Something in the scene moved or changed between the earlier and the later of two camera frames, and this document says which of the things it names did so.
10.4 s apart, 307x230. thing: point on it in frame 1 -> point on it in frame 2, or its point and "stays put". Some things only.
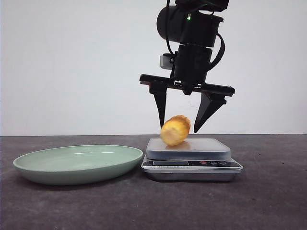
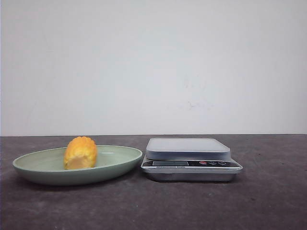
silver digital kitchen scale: [196, 159] stays put
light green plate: [78, 164] stays put
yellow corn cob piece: [175, 131] -> [80, 152]
